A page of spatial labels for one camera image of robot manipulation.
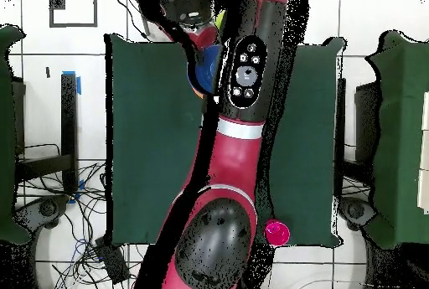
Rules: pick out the large orange bowl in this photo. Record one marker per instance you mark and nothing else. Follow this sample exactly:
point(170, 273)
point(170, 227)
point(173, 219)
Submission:
point(197, 94)

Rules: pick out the black stool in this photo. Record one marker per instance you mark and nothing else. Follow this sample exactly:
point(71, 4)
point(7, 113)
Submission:
point(142, 4)

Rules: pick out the dark office chair base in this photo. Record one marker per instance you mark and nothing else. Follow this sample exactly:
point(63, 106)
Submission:
point(356, 210)
point(47, 208)

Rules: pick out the small black object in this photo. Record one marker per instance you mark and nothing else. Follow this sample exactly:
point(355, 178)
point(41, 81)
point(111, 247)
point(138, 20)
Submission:
point(48, 72)

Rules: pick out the blue tape strip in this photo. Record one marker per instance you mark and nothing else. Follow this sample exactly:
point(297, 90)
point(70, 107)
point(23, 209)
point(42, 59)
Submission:
point(81, 185)
point(78, 86)

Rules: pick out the black metal stand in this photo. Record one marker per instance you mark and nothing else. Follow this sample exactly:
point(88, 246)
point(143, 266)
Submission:
point(68, 118)

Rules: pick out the yellow cup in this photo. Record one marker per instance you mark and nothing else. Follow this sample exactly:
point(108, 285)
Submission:
point(220, 20)

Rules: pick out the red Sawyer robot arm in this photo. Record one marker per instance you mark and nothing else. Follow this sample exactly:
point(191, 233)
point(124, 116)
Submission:
point(231, 161)

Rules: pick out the red cup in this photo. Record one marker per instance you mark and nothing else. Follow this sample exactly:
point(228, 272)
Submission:
point(277, 232)

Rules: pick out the black square frame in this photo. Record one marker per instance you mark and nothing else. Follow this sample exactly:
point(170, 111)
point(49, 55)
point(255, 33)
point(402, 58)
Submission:
point(57, 1)

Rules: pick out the dark green table cloth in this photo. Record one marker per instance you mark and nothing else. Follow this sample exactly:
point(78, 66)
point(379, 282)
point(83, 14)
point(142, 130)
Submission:
point(150, 135)

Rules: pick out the blue bowl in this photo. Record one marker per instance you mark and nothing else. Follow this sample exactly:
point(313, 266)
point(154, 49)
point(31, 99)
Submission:
point(206, 68)

